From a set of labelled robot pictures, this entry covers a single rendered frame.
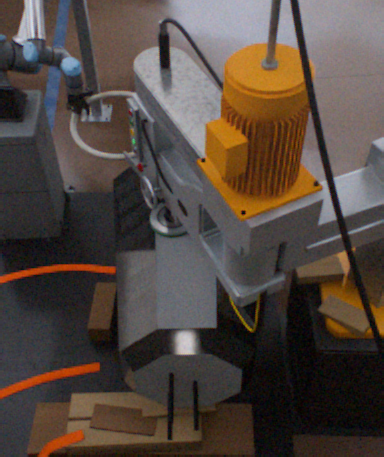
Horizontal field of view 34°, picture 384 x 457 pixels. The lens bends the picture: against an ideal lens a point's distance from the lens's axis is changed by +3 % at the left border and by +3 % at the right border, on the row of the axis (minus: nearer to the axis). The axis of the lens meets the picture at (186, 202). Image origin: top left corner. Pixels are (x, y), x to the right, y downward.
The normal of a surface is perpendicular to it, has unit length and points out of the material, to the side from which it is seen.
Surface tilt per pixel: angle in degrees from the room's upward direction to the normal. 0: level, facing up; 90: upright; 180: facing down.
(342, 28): 0
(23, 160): 90
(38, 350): 0
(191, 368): 90
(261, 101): 90
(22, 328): 0
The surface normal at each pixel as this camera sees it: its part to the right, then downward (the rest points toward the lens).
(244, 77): -0.01, -0.68
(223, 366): 0.01, 0.73
